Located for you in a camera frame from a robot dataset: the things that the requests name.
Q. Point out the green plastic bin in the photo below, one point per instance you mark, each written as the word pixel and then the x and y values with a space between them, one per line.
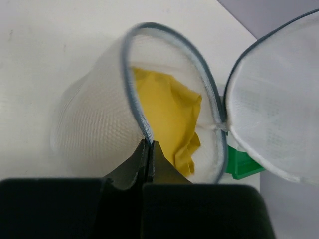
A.
pixel 237 163

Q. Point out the yellow bra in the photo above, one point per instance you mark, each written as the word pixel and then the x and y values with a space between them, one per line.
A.
pixel 172 111

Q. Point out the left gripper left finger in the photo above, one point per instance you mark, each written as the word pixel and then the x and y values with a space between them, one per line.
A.
pixel 132 173

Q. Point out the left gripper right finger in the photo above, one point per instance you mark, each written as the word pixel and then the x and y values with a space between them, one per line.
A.
pixel 160 170

